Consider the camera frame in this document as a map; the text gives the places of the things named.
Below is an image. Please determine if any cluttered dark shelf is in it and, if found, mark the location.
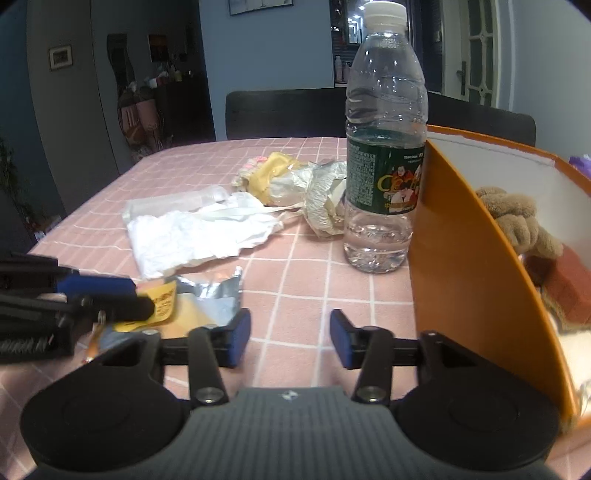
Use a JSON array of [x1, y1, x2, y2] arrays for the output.
[[105, 32, 216, 151]]

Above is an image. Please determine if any clear plastic bag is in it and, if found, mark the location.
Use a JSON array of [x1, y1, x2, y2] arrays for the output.
[[121, 185, 229, 225]]

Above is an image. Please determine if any black chair left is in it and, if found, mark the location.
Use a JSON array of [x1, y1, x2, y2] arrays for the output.
[[225, 87, 346, 140]]

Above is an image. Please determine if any tan plush toy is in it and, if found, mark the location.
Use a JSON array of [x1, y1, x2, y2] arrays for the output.
[[476, 187, 563, 260]]

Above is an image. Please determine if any white crumpled cloth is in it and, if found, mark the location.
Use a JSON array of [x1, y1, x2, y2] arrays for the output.
[[124, 192, 283, 279]]

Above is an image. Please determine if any brown sponge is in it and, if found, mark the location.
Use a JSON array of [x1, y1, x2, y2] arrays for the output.
[[525, 246, 590, 330]]

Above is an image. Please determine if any crumpled silver foil bag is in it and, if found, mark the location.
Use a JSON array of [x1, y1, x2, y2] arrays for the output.
[[269, 160, 346, 238]]

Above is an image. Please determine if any black chair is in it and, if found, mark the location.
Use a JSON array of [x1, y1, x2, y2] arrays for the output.
[[428, 92, 537, 147], [225, 87, 346, 140]]

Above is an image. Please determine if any yellow wet wipes pack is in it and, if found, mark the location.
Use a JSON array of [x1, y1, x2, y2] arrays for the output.
[[86, 266, 243, 361]]

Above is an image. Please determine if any wall mirror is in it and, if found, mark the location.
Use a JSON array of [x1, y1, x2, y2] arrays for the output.
[[329, 0, 367, 46]]

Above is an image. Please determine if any yellow snack bag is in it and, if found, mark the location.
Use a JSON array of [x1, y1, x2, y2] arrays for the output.
[[231, 152, 311, 207]]

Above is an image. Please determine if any black chair right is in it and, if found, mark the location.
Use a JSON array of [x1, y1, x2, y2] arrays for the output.
[[428, 92, 537, 147]]

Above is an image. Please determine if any small framed picture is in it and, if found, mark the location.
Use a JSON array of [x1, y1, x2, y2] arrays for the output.
[[48, 45, 74, 71]]

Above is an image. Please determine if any clear plastic water bottle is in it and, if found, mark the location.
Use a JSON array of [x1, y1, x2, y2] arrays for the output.
[[344, 1, 429, 274]]

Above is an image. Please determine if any purple tissue pack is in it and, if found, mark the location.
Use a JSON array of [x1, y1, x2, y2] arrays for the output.
[[569, 155, 591, 178]]

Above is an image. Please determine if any white terry cloth mitt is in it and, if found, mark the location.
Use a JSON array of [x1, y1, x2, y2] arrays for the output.
[[549, 314, 590, 430]]

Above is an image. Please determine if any orange storage box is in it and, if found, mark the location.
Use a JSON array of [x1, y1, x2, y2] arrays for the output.
[[410, 126, 590, 430]]

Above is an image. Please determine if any white glass panel door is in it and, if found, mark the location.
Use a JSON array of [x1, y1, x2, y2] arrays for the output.
[[440, 0, 516, 110]]

